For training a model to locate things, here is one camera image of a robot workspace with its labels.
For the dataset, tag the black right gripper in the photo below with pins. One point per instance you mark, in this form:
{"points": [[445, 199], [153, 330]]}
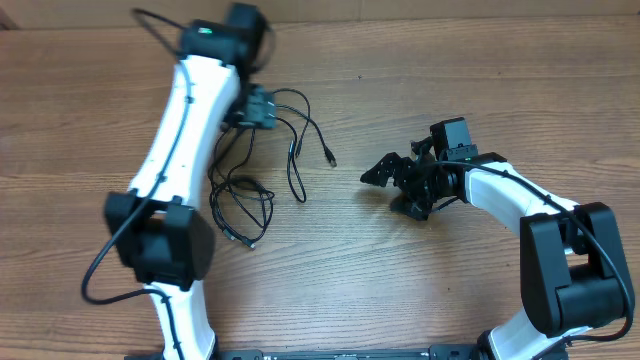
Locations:
{"points": [[388, 168]]}

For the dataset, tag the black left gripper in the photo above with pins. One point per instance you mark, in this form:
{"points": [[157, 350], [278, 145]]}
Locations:
{"points": [[262, 110]]}

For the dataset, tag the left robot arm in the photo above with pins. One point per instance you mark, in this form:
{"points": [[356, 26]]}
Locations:
{"points": [[156, 227]]}

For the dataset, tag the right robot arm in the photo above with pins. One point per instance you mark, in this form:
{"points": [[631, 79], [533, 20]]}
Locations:
{"points": [[575, 283]]}

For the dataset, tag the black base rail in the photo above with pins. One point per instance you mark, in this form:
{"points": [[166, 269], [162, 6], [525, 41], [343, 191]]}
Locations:
{"points": [[345, 354]]}

